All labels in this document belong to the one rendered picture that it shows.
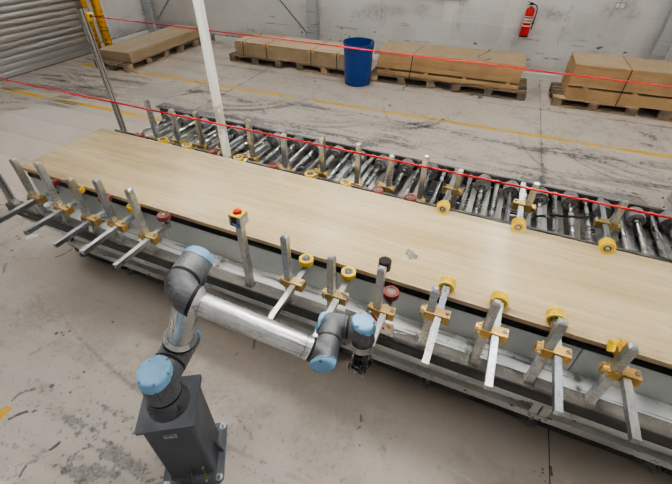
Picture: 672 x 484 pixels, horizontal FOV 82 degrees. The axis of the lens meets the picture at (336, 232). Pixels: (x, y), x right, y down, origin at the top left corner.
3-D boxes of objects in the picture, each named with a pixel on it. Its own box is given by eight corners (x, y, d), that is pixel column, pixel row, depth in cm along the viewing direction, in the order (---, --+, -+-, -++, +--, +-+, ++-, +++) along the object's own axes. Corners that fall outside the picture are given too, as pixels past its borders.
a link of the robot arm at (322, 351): (150, 288, 125) (340, 366, 133) (170, 262, 135) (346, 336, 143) (147, 308, 133) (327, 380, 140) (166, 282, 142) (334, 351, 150)
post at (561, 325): (529, 389, 182) (569, 325, 151) (521, 386, 183) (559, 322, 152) (529, 383, 184) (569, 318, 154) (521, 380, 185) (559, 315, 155)
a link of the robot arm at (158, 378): (138, 404, 171) (125, 382, 160) (159, 369, 184) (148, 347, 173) (170, 410, 169) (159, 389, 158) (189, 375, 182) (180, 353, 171)
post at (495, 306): (474, 370, 190) (501, 305, 159) (466, 368, 191) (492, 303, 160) (475, 364, 192) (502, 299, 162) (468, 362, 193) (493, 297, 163)
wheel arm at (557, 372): (561, 417, 145) (565, 412, 143) (550, 413, 146) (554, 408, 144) (559, 318, 181) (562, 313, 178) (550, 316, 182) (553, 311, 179)
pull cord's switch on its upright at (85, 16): (132, 144, 362) (85, 9, 293) (120, 141, 367) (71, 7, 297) (139, 140, 368) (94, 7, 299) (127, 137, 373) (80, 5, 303)
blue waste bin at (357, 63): (367, 90, 681) (370, 45, 635) (337, 85, 697) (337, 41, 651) (377, 80, 723) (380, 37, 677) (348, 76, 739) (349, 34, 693)
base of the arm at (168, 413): (187, 419, 176) (182, 408, 169) (143, 425, 173) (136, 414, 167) (193, 380, 190) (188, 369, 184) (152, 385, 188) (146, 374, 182)
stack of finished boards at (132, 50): (206, 34, 920) (204, 26, 909) (131, 63, 743) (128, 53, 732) (179, 32, 940) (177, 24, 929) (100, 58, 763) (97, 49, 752)
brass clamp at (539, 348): (567, 366, 162) (572, 359, 159) (533, 355, 166) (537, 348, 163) (567, 354, 167) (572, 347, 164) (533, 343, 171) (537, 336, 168)
